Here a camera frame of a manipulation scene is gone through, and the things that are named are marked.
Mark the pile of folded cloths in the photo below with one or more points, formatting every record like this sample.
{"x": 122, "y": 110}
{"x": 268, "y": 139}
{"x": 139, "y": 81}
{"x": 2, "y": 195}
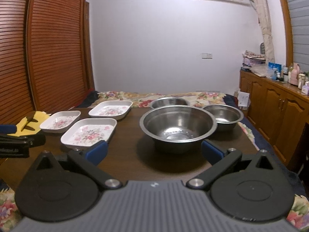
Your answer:
{"x": 250, "y": 59}

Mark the yellow Pikachu plush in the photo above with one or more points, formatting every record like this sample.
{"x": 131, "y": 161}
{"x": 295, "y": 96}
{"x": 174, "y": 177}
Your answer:
{"x": 30, "y": 125}

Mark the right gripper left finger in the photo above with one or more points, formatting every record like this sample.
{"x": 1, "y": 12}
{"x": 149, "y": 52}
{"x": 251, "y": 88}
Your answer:
{"x": 59, "y": 188}

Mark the white wall switch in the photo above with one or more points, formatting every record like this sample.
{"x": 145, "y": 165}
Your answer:
{"x": 206, "y": 56}

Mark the pink thermos bottle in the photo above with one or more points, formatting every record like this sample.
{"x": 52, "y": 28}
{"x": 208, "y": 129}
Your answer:
{"x": 294, "y": 74}

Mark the cream curtain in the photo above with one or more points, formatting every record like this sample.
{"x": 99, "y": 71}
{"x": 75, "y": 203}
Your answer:
{"x": 265, "y": 25}

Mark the floral tray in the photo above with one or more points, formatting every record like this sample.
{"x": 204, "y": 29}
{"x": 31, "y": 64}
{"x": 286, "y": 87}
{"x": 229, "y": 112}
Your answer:
{"x": 87, "y": 132}
{"x": 60, "y": 122}
{"x": 111, "y": 109}

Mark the blue box on cabinet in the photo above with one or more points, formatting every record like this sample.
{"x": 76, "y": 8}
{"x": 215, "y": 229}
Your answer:
{"x": 276, "y": 66}

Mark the floral tray back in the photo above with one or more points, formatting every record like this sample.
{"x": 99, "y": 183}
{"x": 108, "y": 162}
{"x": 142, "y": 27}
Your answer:
{"x": 111, "y": 109}

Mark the wooden louvered wardrobe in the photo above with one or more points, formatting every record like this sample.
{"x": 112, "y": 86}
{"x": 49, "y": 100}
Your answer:
{"x": 45, "y": 57}

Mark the floral tray front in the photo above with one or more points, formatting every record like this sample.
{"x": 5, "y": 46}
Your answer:
{"x": 87, "y": 132}

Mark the wooden sideboard cabinet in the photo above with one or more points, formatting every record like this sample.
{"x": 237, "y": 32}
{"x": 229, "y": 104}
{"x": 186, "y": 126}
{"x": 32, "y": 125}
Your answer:
{"x": 279, "y": 111}

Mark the floral bed quilt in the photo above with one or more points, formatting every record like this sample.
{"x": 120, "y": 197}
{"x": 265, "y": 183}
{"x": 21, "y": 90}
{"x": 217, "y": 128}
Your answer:
{"x": 298, "y": 216}

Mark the white paper bag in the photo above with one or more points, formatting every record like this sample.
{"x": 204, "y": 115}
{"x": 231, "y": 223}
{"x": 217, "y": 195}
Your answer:
{"x": 243, "y": 99}

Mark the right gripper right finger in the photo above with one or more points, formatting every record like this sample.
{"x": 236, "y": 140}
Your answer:
{"x": 248, "y": 187}

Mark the large steel bowl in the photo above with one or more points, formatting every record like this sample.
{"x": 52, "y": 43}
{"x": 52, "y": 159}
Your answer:
{"x": 178, "y": 128}

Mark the black clothing on bed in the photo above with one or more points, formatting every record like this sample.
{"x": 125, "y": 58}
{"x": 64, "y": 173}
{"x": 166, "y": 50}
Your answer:
{"x": 90, "y": 99}

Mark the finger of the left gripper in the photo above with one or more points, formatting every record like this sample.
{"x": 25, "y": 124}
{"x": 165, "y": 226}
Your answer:
{"x": 8, "y": 129}
{"x": 30, "y": 140}

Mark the grey window blind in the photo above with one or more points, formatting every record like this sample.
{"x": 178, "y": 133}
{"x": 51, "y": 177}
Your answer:
{"x": 299, "y": 16}

